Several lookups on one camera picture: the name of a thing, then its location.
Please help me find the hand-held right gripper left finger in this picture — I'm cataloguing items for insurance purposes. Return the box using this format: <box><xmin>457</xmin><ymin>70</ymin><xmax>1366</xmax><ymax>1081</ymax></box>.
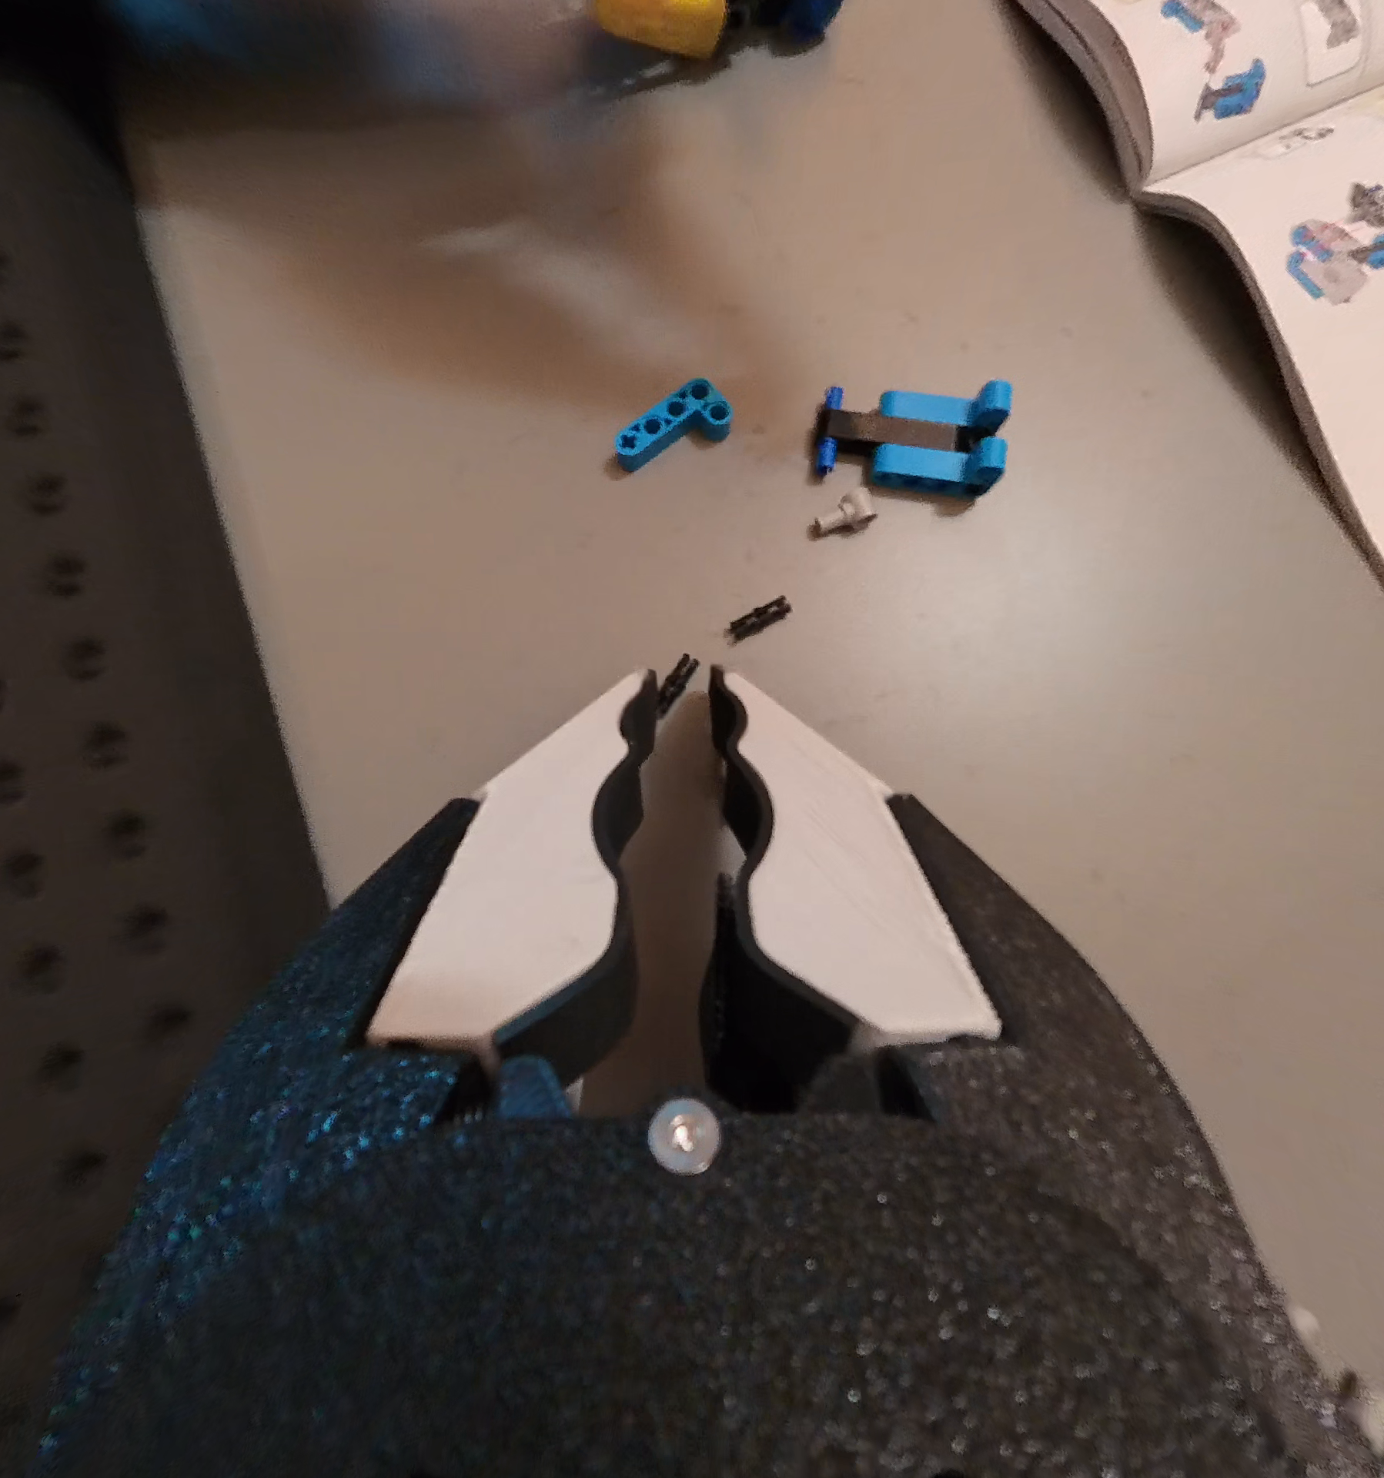
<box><xmin>364</xmin><ymin>666</ymin><xmax>660</xmax><ymax>1078</ymax></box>

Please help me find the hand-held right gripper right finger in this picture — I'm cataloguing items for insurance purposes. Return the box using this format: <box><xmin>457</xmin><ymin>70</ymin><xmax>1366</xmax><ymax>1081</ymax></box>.
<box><xmin>698</xmin><ymin>666</ymin><xmax>1004</xmax><ymax>1095</ymax></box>

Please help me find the blue beam assembly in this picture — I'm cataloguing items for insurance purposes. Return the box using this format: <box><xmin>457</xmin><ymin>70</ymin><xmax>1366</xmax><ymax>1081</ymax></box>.
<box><xmin>809</xmin><ymin>378</ymin><xmax>1015</xmax><ymax>500</ymax></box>

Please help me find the black perforated pad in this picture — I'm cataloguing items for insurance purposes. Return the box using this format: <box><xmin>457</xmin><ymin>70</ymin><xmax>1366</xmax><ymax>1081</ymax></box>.
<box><xmin>0</xmin><ymin>68</ymin><xmax>330</xmax><ymax>1478</ymax></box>

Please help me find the blue angled toy beam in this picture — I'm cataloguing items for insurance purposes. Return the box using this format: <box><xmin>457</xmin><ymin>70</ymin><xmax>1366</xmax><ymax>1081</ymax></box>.
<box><xmin>612</xmin><ymin>377</ymin><xmax>734</xmax><ymax>474</ymax></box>

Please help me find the instruction booklet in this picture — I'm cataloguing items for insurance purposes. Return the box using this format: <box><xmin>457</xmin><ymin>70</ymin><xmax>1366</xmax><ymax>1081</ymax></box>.
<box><xmin>1015</xmin><ymin>0</ymin><xmax>1384</xmax><ymax>662</ymax></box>

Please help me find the partly built toy model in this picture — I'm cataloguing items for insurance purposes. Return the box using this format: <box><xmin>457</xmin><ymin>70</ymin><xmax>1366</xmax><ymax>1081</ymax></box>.
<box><xmin>585</xmin><ymin>0</ymin><xmax>846</xmax><ymax>65</ymax></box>

